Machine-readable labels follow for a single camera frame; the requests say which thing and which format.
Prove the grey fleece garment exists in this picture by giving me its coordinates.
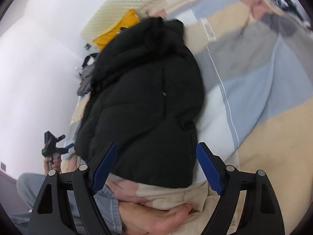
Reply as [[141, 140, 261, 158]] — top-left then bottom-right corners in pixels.
[[76, 63, 95, 97]]

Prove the patchwork checkered duvet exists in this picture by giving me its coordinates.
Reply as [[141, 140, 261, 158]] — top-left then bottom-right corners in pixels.
[[59, 0, 313, 235]]

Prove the yellow pillow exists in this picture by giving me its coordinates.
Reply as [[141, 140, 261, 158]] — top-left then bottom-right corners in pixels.
[[93, 9, 140, 51]]

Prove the black tripod stand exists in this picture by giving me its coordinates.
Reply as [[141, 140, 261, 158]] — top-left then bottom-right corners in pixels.
[[280, 0, 306, 21]]

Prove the black puffer jacket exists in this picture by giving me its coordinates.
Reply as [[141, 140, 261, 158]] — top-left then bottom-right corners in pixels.
[[74, 18, 204, 188]]

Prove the person's jeans leg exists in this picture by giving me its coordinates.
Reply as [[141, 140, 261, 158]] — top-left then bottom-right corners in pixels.
[[9, 173, 122, 234]]

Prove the person's left hand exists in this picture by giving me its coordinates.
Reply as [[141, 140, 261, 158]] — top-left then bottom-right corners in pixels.
[[43, 155, 62, 175]]

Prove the person's bare foot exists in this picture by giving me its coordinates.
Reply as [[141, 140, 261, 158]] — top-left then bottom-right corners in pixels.
[[119, 202, 192, 234]]

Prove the black bag with strap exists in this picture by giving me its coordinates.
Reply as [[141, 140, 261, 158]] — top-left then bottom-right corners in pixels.
[[82, 53, 98, 68]]

